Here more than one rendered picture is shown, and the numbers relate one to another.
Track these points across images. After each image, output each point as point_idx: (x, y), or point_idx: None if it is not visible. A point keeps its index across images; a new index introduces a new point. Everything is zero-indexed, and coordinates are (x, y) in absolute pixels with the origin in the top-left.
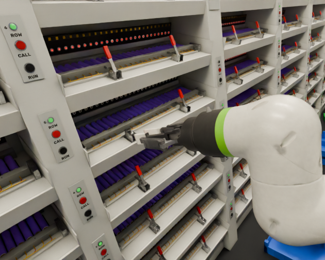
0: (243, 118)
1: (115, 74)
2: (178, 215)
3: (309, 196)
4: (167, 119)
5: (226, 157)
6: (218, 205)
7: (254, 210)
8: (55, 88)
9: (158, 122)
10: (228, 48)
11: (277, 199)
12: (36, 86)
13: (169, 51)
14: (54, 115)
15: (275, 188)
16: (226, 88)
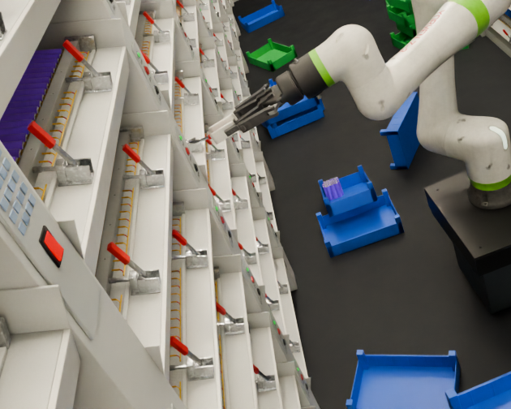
0: (334, 50)
1: (167, 75)
2: (255, 237)
3: (388, 75)
4: (193, 118)
5: (238, 152)
6: (261, 226)
7: (365, 109)
8: (166, 105)
9: (189, 126)
10: (173, 2)
11: (376, 88)
12: (163, 107)
13: (143, 32)
14: (178, 132)
15: (372, 81)
16: (196, 58)
